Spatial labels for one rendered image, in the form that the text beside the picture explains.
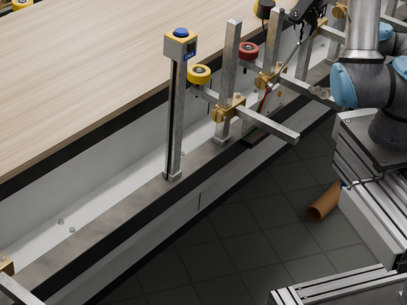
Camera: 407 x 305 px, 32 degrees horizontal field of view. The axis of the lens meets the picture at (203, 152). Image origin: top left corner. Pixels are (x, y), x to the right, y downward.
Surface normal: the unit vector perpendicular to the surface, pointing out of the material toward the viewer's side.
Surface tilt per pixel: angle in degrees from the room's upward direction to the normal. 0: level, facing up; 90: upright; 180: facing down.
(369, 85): 61
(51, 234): 0
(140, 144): 90
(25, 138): 0
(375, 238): 90
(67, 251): 0
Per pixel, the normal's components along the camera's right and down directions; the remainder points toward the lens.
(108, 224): 0.07, -0.79
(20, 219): 0.78, 0.43
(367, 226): -0.93, 0.16
